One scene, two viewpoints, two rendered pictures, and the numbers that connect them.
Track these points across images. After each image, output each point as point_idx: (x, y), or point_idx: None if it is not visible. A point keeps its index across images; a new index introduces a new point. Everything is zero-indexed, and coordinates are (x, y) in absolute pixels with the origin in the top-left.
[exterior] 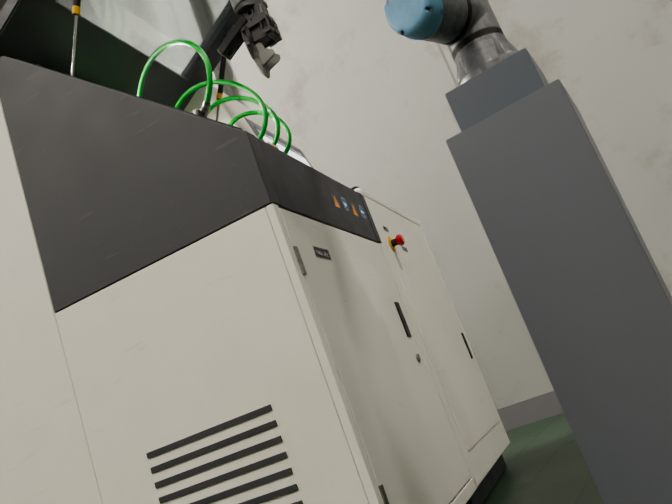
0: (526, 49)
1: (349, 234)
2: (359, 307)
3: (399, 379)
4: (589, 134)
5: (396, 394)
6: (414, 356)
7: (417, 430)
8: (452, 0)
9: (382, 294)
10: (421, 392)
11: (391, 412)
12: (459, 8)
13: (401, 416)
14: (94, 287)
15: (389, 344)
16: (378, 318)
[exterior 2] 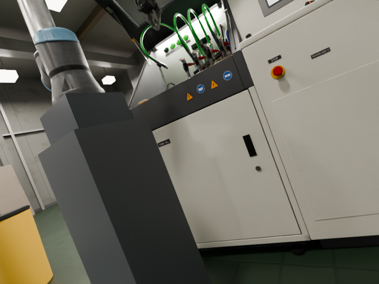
0: (40, 119)
1: (197, 112)
2: (189, 158)
3: (217, 186)
4: (69, 172)
5: (208, 194)
6: (252, 168)
7: (223, 208)
8: (45, 80)
9: (224, 137)
10: (246, 189)
11: (197, 202)
12: (47, 80)
13: (207, 203)
14: None
15: (215, 169)
16: (209, 157)
